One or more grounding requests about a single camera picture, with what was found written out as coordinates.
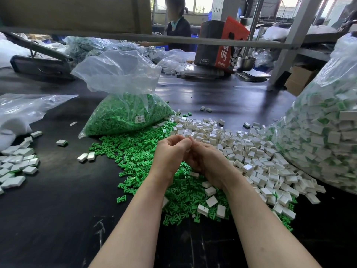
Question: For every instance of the person's right hand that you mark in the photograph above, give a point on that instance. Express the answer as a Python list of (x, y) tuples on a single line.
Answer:
[(215, 164)]

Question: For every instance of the person's left hand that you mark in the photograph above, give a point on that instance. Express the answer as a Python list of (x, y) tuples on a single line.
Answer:
[(170, 159)]

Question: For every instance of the pile of green parts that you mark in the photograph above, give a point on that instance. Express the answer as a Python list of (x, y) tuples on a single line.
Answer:
[(122, 150)]

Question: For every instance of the pile of white plastic caps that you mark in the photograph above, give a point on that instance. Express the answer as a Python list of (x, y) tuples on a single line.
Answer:
[(270, 159)]

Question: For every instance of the pile of assembled white pieces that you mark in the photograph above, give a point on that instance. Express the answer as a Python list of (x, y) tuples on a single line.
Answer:
[(16, 165)]

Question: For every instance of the person's left forearm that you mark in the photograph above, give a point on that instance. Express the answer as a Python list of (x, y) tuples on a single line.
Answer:
[(134, 234)]

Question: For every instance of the person's right forearm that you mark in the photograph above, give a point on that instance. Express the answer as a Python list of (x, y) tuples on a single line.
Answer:
[(268, 234)]

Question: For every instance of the bag of green clips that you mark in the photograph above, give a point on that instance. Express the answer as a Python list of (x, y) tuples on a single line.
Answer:
[(125, 114)]

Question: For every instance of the large bag of white caps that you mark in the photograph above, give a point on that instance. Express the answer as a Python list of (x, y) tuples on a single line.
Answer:
[(329, 126)]

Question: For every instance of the clear bag of pale parts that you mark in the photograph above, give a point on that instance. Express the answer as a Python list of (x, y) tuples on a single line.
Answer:
[(95, 48)]

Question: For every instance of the crumpled white plastic bag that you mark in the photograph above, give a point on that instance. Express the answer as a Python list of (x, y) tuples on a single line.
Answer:
[(174, 62)]

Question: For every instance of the white paper sheets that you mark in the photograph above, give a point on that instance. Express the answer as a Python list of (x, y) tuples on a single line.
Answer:
[(254, 73)]

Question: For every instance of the small white plastic scrap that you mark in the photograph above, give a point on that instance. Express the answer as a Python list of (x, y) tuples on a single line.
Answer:
[(73, 123)]

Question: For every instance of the metal bowl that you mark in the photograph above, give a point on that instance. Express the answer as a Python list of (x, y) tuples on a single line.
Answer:
[(246, 62)]

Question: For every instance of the black and red box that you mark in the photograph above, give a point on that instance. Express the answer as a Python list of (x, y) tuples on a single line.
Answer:
[(217, 48)]

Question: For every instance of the cardboard box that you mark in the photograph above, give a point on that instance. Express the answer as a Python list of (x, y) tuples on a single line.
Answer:
[(301, 79)]

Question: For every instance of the black table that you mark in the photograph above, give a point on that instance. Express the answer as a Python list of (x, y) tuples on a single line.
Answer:
[(56, 220)]

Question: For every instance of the empty clear plastic bag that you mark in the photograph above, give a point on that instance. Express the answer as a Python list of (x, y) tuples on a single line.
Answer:
[(28, 105)]

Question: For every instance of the white bags on shelf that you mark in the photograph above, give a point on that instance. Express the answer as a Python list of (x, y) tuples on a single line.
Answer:
[(293, 30)]

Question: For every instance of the brown board panel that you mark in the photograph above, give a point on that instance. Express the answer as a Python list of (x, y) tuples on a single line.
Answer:
[(72, 14)]

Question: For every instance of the white plastic sheet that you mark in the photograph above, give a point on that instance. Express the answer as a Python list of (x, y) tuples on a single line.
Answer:
[(9, 53)]

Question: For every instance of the grey metal shelf frame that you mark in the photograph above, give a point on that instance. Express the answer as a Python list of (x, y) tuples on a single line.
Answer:
[(111, 36)]

